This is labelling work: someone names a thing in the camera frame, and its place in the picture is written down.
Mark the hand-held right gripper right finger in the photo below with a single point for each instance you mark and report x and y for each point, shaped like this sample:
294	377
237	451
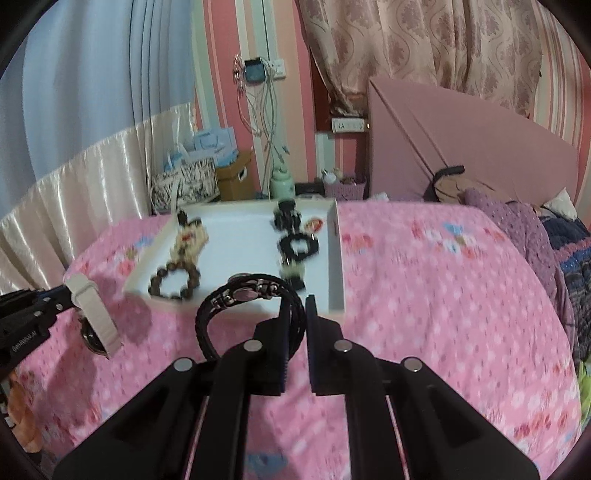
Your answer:
313	360

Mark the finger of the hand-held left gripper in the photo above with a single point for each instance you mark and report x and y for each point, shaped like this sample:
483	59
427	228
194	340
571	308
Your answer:
59	301

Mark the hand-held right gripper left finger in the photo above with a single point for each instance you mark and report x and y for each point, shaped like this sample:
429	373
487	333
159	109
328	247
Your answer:
280	374

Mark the white shallow box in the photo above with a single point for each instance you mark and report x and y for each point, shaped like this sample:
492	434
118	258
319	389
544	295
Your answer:
240	244

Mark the cream lace scrunchie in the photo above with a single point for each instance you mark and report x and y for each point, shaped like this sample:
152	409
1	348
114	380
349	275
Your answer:
189	240

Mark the cream satin curtain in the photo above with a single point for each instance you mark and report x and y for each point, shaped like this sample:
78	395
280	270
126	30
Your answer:
92	184

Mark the red knot ornament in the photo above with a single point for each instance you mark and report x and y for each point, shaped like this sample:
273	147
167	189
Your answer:
313	225

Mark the pink floral bedsheet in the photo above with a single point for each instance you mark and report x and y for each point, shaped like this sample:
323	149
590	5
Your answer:
438	300

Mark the black and white patterned bag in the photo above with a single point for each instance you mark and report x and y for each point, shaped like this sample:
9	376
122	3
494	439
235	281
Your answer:
184	184

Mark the purple woven basket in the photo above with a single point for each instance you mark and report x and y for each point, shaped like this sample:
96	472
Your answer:
345	189

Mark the green jar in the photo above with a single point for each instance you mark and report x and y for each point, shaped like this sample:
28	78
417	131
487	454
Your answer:
282	184

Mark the brown cardboard box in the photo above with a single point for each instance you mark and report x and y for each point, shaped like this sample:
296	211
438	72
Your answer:
235	177

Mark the light blue curtain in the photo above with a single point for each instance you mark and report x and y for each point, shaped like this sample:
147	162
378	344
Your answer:
83	69

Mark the white power strip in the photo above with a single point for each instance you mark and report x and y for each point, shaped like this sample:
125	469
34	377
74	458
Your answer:
348	124

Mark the purple knitted blanket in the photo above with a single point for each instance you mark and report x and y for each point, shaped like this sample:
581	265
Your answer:
545	249

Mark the pink headboard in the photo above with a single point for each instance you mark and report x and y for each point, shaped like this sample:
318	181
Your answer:
485	147

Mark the white pillow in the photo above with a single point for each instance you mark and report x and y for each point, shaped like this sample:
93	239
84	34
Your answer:
562	203

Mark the beige floral curtain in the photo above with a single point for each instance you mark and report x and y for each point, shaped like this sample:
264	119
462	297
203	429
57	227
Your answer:
415	46

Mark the wall socket with charger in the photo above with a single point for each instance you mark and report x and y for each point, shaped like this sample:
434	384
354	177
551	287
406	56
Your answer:
258	70

